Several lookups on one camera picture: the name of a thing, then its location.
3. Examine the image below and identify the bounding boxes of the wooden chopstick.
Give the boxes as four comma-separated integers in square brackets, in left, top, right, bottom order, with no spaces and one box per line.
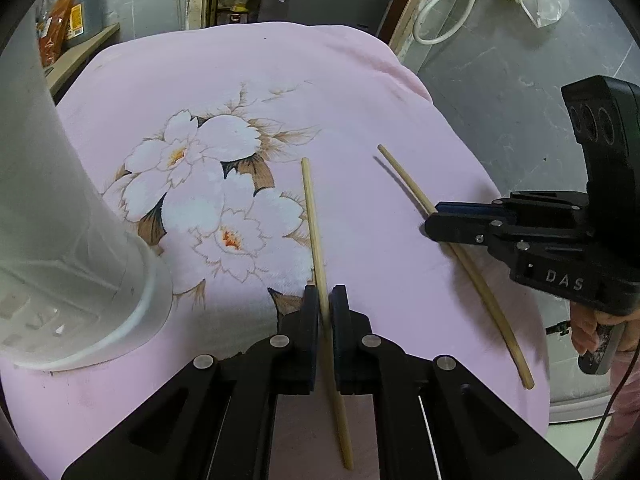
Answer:
[300,157,355,470]
[378,144,535,390]

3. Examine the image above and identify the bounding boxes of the white utensil holder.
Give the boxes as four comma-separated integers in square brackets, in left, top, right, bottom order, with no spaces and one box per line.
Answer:
[1,15,171,372]

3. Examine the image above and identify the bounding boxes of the person's right hand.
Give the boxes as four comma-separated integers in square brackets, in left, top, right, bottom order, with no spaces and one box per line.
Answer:
[569,300,640,356]

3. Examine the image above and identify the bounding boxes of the pink floral cloth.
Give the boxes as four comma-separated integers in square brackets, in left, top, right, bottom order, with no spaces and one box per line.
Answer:
[1,23,549,479]

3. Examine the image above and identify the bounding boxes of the large oil jug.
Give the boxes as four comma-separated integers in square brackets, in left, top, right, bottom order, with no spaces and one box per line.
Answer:
[66,0,100,46]

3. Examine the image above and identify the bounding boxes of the orange snack packet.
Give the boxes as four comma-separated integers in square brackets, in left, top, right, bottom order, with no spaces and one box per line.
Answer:
[38,0,74,68]

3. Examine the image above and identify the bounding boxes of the black cable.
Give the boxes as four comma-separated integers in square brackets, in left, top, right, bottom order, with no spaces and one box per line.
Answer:
[574,349,640,470]

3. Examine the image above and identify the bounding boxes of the white hose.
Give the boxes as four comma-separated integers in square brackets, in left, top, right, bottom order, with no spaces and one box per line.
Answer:
[412,0,492,47]

